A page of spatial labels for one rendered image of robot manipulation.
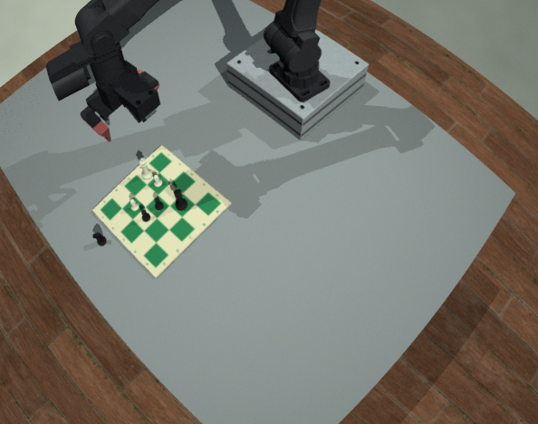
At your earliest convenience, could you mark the green and cream chessboard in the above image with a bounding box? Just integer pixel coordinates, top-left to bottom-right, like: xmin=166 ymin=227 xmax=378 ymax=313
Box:
xmin=92 ymin=146 xmax=231 ymax=277

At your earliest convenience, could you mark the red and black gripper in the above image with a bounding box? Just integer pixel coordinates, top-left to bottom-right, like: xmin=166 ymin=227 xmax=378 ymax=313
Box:
xmin=81 ymin=65 xmax=159 ymax=142

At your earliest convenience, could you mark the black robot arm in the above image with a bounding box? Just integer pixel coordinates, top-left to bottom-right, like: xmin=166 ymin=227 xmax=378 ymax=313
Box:
xmin=46 ymin=0 xmax=330 ymax=123

